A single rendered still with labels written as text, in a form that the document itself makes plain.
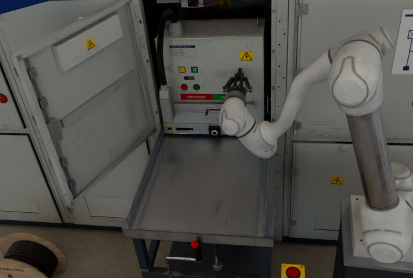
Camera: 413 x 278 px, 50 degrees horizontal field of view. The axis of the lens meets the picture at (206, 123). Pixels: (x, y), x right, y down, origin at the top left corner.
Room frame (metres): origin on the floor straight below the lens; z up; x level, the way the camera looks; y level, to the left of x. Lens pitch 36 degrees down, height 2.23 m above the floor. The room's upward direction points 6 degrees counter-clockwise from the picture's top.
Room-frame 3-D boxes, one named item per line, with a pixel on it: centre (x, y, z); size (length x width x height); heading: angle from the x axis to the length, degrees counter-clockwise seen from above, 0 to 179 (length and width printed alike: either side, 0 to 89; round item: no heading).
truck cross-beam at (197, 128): (1.82, -0.05, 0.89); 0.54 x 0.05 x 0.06; 78
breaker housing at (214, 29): (2.06, -0.09, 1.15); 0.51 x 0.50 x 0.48; 168
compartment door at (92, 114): (1.69, 0.47, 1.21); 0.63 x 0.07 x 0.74; 144
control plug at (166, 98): (1.78, 0.18, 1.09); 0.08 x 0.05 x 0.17; 168
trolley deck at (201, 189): (1.52, 0.02, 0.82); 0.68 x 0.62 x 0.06; 168
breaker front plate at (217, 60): (1.81, -0.04, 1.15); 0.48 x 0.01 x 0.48; 78
